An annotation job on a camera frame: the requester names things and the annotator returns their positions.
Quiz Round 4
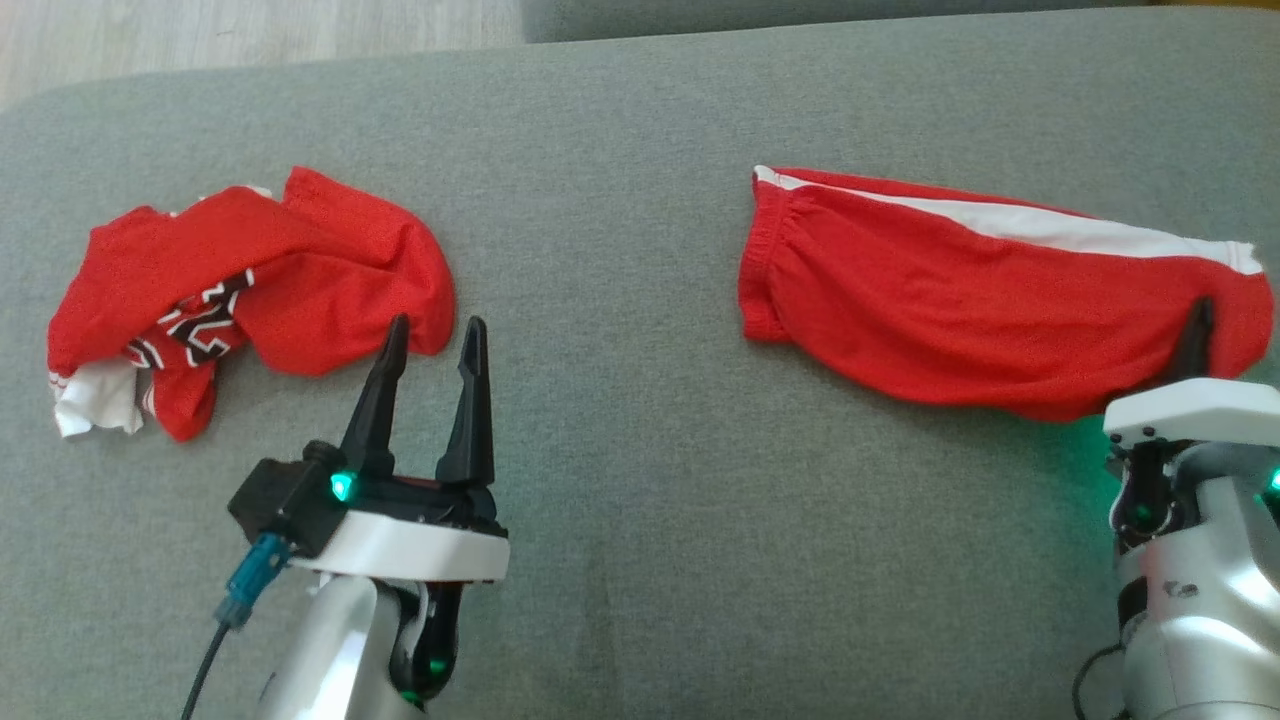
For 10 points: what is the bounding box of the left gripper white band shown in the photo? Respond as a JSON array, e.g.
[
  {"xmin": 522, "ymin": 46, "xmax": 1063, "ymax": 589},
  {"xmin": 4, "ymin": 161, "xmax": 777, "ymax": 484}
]
[{"xmin": 288, "ymin": 312, "xmax": 512, "ymax": 586}]

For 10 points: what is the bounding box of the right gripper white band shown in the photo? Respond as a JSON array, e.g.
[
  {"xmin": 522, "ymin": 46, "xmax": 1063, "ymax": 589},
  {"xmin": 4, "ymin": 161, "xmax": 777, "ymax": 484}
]
[{"xmin": 1102, "ymin": 295, "xmax": 1280, "ymax": 449}]

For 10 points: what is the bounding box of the red basketball jersey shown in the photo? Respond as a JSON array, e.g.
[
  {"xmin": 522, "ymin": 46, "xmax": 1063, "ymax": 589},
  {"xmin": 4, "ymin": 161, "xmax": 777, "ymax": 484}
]
[{"xmin": 45, "ymin": 165, "xmax": 456, "ymax": 443}]

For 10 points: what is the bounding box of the red shorts white stripe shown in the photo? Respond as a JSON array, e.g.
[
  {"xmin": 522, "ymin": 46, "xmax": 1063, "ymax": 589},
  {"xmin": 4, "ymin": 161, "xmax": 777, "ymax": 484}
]
[{"xmin": 737, "ymin": 164, "xmax": 1276, "ymax": 423}]

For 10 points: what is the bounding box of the grey sofa seat cushion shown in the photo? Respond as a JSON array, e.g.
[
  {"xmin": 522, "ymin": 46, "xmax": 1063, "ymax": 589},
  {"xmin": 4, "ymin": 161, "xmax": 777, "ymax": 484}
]
[{"xmin": 0, "ymin": 8, "xmax": 1280, "ymax": 720}]

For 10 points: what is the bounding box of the left arm cable teal plug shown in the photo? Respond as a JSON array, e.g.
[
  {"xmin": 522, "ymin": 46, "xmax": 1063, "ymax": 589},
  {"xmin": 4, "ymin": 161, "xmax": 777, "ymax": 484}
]
[{"xmin": 180, "ymin": 532, "xmax": 293, "ymax": 720}]

